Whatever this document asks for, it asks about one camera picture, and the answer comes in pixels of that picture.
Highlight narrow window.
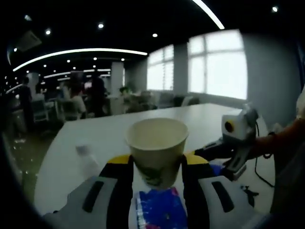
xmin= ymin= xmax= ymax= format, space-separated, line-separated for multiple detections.
xmin=147 ymin=45 xmax=174 ymax=91

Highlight clear bottle red label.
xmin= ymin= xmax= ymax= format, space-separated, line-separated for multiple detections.
xmin=75 ymin=139 xmax=102 ymax=177

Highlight blue wipes packet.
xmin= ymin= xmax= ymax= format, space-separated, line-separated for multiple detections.
xmin=133 ymin=187 xmax=189 ymax=229

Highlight small black object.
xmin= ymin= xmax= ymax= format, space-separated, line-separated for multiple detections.
xmin=240 ymin=185 xmax=260 ymax=207

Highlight curved ceiling light strip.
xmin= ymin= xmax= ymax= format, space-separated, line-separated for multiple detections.
xmin=13 ymin=48 xmax=148 ymax=72

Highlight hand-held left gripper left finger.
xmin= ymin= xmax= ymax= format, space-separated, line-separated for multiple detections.
xmin=42 ymin=154 xmax=135 ymax=229

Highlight cream paper cup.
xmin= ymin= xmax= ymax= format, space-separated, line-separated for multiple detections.
xmin=125 ymin=118 xmax=190 ymax=189

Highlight green potted plant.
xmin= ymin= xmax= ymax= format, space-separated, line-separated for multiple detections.
xmin=119 ymin=85 xmax=134 ymax=96

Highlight white table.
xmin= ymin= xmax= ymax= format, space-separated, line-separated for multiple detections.
xmin=33 ymin=102 xmax=278 ymax=215

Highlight ceiling air conditioner unit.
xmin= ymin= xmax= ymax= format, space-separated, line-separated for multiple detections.
xmin=16 ymin=30 xmax=42 ymax=52

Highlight wide window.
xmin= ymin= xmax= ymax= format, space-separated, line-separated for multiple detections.
xmin=188 ymin=31 xmax=247 ymax=100

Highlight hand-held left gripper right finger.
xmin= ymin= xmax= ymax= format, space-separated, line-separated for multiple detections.
xmin=182 ymin=152 xmax=264 ymax=229

